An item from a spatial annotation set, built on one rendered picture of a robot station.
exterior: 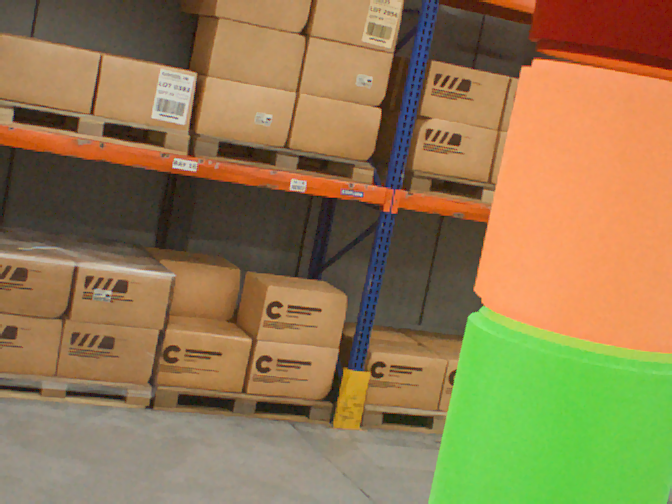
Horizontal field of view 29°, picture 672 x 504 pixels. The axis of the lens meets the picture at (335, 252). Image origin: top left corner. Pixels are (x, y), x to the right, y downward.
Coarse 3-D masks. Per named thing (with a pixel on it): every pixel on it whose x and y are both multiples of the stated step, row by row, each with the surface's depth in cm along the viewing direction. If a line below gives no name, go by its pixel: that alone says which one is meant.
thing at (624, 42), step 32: (544, 0) 27; (576, 0) 26; (608, 0) 26; (640, 0) 25; (544, 32) 27; (576, 32) 26; (608, 32) 26; (640, 32) 25; (608, 64) 28; (640, 64) 26
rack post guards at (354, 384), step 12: (348, 372) 860; (360, 372) 861; (348, 384) 860; (360, 384) 863; (348, 396) 862; (360, 396) 865; (336, 408) 868; (348, 408) 863; (360, 408) 867; (336, 420) 866; (348, 420) 865; (360, 420) 870
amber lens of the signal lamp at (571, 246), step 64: (576, 64) 26; (512, 128) 28; (576, 128) 26; (640, 128) 25; (512, 192) 27; (576, 192) 26; (640, 192) 26; (512, 256) 27; (576, 256) 26; (640, 256) 26; (576, 320) 26; (640, 320) 26
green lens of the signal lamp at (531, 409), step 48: (480, 336) 28; (528, 336) 27; (480, 384) 27; (528, 384) 27; (576, 384) 26; (624, 384) 26; (480, 432) 27; (528, 432) 27; (576, 432) 26; (624, 432) 26; (480, 480) 27; (528, 480) 27; (576, 480) 26; (624, 480) 27
